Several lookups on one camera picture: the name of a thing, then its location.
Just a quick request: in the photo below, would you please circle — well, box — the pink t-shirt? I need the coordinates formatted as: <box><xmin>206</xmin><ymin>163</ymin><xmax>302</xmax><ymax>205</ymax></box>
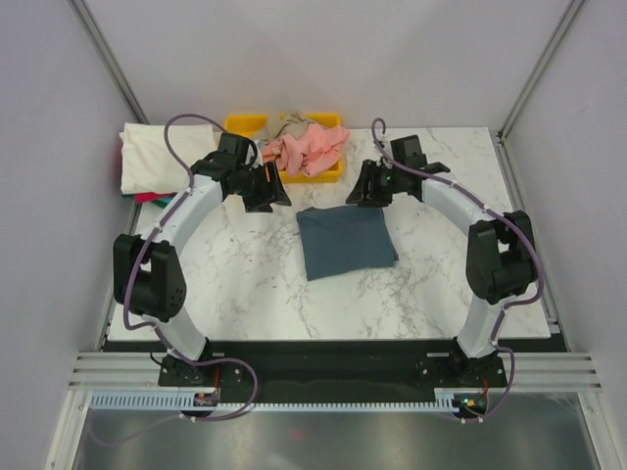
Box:
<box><xmin>262</xmin><ymin>123</ymin><xmax>350</xmax><ymax>178</ymax></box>

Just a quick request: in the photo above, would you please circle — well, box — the left aluminium post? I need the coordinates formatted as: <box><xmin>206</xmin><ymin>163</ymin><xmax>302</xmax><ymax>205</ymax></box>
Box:
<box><xmin>68</xmin><ymin>0</ymin><xmax>149</xmax><ymax>124</ymax></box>

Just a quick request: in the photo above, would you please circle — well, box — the beige t-shirt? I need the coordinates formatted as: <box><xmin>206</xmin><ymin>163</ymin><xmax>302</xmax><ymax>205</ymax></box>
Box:
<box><xmin>264</xmin><ymin>112</ymin><xmax>313</xmax><ymax>142</ymax></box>

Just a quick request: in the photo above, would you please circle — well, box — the right aluminium post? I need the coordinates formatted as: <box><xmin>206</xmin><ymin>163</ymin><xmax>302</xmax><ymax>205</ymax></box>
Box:
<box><xmin>496</xmin><ymin>0</ymin><xmax>588</xmax><ymax>145</ymax></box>

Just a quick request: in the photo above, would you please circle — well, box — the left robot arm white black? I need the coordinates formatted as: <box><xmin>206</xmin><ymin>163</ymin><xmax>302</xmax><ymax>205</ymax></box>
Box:
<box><xmin>113</xmin><ymin>132</ymin><xmax>291</xmax><ymax>385</ymax></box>

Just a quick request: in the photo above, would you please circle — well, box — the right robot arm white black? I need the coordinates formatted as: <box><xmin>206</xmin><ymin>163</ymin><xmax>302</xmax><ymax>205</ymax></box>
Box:
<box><xmin>346</xmin><ymin>135</ymin><xmax>540</xmax><ymax>386</ymax></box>

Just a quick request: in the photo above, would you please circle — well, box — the white slotted cable duct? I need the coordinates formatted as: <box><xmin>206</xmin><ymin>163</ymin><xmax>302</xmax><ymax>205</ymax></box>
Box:
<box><xmin>89</xmin><ymin>389</ymin><xmax>458</xmax><ymax>413</ymax></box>

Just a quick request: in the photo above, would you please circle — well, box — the folded white t-shirt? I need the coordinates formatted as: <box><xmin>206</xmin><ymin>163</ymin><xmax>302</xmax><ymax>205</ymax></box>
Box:
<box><xmin>120</xmin><ymin>123</ymin><xmax>217</xmax><ymax>195</ymax></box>

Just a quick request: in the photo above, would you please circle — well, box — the blue-grey t-shirt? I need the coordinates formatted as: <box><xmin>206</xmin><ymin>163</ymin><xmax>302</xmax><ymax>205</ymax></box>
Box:
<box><xmin>297</xmin><ymin>206</ymin><xmax>399</xmax><ymax>281</ymax></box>

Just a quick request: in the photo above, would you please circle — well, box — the aluminium frame rail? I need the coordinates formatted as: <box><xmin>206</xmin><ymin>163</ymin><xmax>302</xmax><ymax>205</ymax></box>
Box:
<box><xmin>69</xmin><ymin>352</ymin><xmax>602</xmax><ymax>393</ymax></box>

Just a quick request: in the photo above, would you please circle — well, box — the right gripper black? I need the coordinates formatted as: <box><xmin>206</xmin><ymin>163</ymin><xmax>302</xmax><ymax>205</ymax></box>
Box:
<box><xmin>346</xmin><ymin>160</ymin><xmax>406</xmax><ymax>209</ymax></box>

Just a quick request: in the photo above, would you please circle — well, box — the folded red t-shirt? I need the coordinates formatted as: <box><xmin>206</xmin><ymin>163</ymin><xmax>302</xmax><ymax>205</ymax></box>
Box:
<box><xmin>133</xmin><ymin>192</ymin><xmax>172</xmax><ymax>204</ymax></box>

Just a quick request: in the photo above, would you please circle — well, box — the yellow plastic bin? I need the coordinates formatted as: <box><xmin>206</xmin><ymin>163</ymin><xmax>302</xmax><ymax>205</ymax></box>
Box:
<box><xmin>223</xmin><ymin>113</ymin><xmax>344</xmax><ymax>184</ymax></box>

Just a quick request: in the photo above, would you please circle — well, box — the aluminium post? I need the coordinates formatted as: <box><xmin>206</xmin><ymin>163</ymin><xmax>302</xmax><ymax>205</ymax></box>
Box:
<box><xmin>68</xmin><ymin>0</ymin><xmax>149</xmax><ymax>124</ymax></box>
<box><xmin>496</xmin><ymin>0</ymin><xmax>588</xmax><ymax>145</ymax></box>

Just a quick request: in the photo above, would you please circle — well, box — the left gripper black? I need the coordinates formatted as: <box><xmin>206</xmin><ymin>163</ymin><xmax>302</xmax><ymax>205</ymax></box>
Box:
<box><xmin>231</xmin><ymin>162</ymin><xmax>291</xmax><ymax>214</ymax></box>

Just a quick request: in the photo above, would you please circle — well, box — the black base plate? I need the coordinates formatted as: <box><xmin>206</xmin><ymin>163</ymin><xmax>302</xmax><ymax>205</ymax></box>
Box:
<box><xmin>158</xmin><ymin>340</ymin><xmax>507</xmax><ymax>404</ymax></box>

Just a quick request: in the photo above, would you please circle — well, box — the folded green t-shirt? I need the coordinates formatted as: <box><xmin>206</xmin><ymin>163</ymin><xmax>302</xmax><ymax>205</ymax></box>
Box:
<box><xmin>152</xmin><ymin>196</ymin><xmax>172</xmax><ymax>209</ymax></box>

